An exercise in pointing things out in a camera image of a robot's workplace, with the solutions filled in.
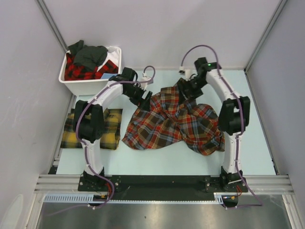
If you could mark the red black checked shirt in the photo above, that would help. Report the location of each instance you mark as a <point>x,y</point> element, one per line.
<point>76,73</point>

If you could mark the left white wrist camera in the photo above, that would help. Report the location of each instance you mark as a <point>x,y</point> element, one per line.
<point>145,81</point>

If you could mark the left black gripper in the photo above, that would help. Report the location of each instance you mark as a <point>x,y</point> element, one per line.
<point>144,104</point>

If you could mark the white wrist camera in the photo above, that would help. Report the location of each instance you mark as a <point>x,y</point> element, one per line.
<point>187,73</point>
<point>145,81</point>

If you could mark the aluminium frame rail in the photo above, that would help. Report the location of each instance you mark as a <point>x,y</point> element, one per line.
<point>260,185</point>

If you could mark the white plastic laundry bin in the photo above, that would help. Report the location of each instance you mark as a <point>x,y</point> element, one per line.
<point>83,87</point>

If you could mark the folded yellow plaid shirt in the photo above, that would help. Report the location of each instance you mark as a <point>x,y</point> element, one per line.
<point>109,140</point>

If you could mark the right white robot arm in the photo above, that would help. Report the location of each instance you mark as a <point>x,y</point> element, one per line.
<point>232,119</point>

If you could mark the red brown plaid shirt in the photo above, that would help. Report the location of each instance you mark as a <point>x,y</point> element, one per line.
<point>170,121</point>

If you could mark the white shirt in bin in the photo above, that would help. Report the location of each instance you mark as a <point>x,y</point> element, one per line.
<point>114,54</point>

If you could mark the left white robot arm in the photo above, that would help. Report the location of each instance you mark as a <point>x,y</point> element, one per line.
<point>89,123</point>

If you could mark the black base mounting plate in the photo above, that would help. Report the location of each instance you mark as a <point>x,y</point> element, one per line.
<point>160,188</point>

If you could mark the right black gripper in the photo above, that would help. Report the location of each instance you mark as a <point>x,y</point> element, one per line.
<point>185,85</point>

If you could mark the white slotted cable duct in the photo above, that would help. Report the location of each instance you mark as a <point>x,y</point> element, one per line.
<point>97,199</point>

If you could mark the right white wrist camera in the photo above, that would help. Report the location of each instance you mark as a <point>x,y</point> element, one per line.
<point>187,73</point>

